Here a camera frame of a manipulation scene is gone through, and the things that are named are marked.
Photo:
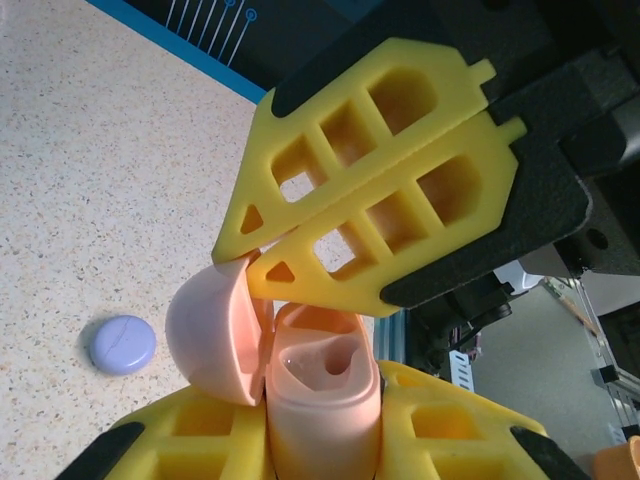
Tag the orange object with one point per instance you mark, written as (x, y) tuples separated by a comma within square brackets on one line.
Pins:
[(620, 462)]

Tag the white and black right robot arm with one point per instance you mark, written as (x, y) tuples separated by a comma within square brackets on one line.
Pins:
[(510, 275)]

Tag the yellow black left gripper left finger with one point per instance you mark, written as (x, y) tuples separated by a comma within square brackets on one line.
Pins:
[(200, 430)]

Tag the pink earbud charging case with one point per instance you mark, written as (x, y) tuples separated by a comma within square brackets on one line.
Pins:
[(320, 415)]

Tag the black metal frame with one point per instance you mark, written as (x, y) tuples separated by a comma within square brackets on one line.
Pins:
[(607, 372)]

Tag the purple earbud charging case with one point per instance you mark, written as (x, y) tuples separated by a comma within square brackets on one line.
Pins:
[(122, 345)]

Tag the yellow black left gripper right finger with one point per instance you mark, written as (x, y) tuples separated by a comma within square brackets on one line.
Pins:
[(440, 425)]

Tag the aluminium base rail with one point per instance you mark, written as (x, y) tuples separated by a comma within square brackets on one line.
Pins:
[(400, 345)]

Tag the blue table edge strip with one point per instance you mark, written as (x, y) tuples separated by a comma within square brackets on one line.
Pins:
[(200, 61)]

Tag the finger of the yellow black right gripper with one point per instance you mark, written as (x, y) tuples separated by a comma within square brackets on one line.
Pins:
[(350, 293), (325, 87)]

